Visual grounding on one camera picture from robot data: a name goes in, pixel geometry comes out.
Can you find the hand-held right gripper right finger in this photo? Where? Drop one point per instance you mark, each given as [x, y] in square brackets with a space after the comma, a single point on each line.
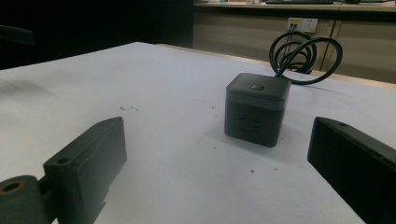
[351, 165]

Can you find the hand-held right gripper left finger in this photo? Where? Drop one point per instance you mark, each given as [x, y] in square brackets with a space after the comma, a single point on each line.
[84, 168]

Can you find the dark grey cube power socket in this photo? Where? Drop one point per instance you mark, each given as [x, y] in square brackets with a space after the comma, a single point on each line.
[257, 109]

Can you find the white wall socket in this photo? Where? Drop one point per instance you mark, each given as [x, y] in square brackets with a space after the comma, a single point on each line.
[302, 25]

